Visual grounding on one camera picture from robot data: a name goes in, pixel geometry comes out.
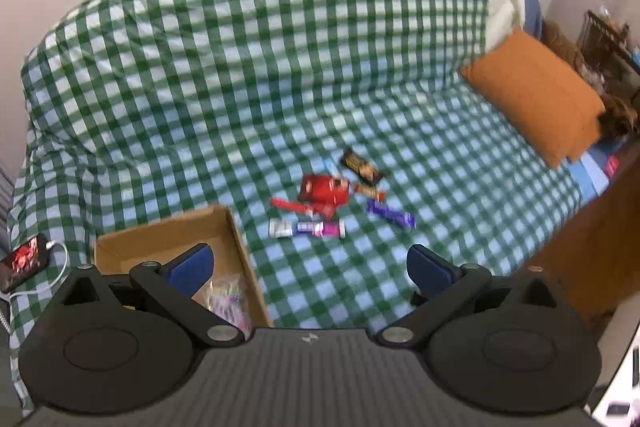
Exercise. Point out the orange pillow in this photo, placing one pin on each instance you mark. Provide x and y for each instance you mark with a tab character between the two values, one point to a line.
537	94

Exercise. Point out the cream cloth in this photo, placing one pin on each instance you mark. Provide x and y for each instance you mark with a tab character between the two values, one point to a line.
502	2

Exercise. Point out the black smartphone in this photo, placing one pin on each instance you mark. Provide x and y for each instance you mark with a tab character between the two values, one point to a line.
22	262

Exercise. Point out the wooden side table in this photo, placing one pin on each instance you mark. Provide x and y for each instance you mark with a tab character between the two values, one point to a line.
590	247

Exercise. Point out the black snack packet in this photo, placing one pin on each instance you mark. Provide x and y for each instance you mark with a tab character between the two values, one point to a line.
361	167

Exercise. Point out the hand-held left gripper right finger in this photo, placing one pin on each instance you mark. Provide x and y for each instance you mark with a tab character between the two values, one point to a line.
425	268

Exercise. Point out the small brown red snack bar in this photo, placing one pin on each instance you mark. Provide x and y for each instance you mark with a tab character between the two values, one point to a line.
370	192

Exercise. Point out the clear bag of candies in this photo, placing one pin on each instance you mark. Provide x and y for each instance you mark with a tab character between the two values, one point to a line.
227	297

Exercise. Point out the light blue folded cloth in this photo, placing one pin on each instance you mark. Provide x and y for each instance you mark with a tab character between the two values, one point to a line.
590	177

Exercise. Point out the purple snack bar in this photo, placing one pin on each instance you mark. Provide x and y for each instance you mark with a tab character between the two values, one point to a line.
390	213

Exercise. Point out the light blue stick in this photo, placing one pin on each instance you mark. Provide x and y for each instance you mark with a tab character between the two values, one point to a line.
329	165

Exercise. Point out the brown cardboard box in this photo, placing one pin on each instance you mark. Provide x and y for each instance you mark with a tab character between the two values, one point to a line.
150	242

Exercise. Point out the slim red snack stick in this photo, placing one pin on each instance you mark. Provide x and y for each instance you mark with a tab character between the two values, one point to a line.
290	205

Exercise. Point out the red snack packet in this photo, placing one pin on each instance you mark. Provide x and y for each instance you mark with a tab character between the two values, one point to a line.
322	189

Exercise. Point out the green checked blanket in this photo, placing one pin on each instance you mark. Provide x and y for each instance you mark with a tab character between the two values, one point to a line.
240	72

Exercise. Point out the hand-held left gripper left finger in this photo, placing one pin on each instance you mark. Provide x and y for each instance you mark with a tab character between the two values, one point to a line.
192	269

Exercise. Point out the purple pink snack packet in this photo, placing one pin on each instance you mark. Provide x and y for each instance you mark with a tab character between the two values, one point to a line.
325	229

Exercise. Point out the grey curtain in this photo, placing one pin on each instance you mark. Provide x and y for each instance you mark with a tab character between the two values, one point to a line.
5	207

